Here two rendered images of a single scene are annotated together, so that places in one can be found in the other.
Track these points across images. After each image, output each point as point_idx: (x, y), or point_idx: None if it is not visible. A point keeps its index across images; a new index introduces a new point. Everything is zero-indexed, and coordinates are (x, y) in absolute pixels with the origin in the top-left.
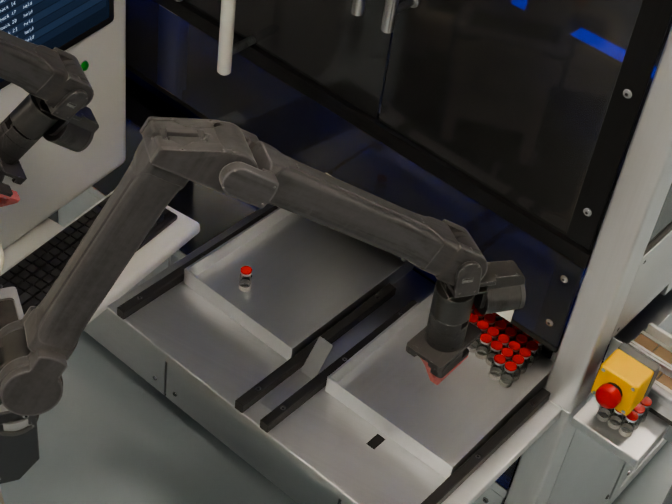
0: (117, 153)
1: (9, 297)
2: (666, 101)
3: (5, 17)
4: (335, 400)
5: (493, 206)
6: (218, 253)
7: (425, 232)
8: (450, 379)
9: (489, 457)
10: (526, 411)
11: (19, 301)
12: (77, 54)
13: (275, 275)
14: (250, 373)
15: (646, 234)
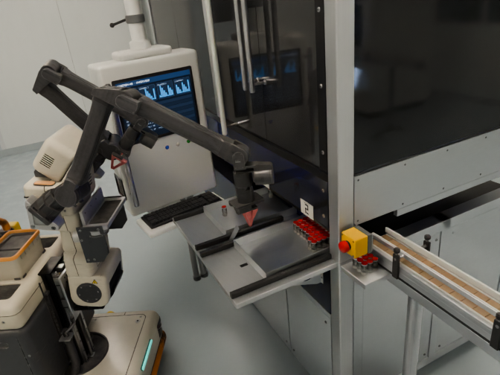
0: (210, 181)
1: (120, 199)
2: (331, 82)
3: None
4: (236, 250)
5: (298, 163)
6: (219, 203)
7: (214, 136)
8: (289, 248)
9: (291, 275)
10: (315, 259)
11: (123, 200)
12: None
13: None
14: (208, 239)
15: (347, 159)
